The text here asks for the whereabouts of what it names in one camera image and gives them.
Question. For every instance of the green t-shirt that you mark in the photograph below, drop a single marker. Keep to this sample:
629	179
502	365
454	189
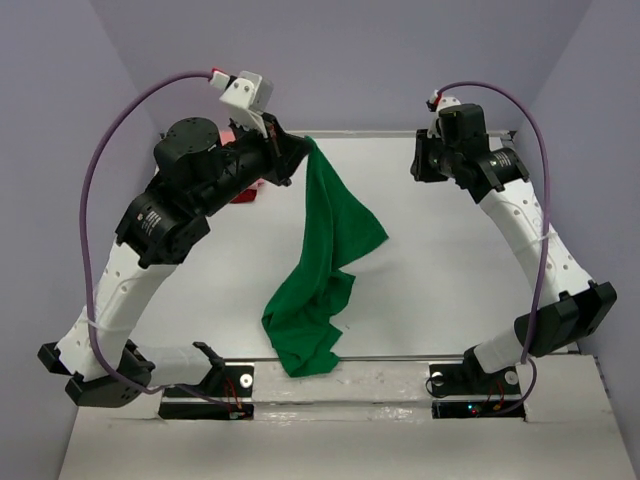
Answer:
338	230

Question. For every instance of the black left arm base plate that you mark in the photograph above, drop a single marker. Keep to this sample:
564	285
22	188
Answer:
231	398

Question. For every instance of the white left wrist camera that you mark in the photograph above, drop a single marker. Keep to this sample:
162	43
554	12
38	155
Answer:
245	96

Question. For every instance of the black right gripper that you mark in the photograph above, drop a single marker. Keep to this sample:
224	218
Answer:
420	167

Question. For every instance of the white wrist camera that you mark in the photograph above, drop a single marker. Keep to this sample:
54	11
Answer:
438	101
245	96

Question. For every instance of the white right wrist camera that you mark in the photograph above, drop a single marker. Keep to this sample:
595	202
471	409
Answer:
438	101

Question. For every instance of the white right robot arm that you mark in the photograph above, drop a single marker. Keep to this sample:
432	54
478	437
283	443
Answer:
571	303

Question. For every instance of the pink folded t-shirt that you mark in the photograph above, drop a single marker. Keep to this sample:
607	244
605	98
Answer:
226	136

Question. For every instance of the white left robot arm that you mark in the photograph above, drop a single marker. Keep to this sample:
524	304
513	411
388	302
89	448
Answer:
197	175

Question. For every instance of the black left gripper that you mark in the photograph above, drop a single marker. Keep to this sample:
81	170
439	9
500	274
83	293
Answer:
285	151

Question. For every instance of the dark red folded t-shirt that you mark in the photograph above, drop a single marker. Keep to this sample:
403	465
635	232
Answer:
248	195

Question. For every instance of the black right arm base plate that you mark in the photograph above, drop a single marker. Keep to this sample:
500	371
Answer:
454	396

